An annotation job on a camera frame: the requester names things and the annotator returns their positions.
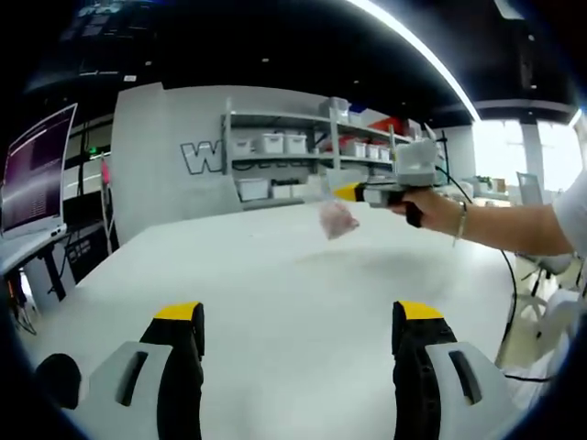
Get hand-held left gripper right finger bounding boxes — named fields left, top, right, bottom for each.
left=391, top=300, right=515, bottom=440

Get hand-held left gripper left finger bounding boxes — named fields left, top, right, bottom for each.
left=85, top=301, right=206, bottom=440

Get clear resealable bag pink contents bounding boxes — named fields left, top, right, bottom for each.
left=317, top=169, right=361, bottom=242

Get person's right hand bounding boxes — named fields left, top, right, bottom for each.
left=389, top=189, right=462, bottom=239

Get black round object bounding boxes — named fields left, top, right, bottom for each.
left=35, top=352, right=83, bottom=412

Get grey metal shelving unit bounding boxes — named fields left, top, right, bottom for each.
left=222, top=107, right=441, bottom=205

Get row of white storage bins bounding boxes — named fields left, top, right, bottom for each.
left=231, top=131, right=396, bottom=203

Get curved ceiling light strip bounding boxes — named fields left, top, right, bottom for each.
left=346, top=0, right=483, bottom=124

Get white office chair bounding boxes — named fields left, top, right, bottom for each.
left=521, top=251, right=580, bottom=341

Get black equipment case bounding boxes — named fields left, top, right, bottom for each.
left=66, top=224, right=109, bottom=283

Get grey standing desk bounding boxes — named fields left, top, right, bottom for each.
left=0, top=222, right=109, bottom=315

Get grey partition panel with letter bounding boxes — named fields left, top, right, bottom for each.
left=111, top=81, right=245, bottom=251

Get computer monitor purple screen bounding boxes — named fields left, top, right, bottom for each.
left=0, top=103, right=79, bottom=240

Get hanging dark display screen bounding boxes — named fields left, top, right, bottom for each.
left=59, top=3, right=155, bottom=75

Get silver bracelet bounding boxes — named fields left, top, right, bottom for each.
left=451, top=200, right=470, bottom=248

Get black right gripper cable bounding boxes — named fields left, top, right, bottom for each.
left=434, top=165, right=551, bottom=382

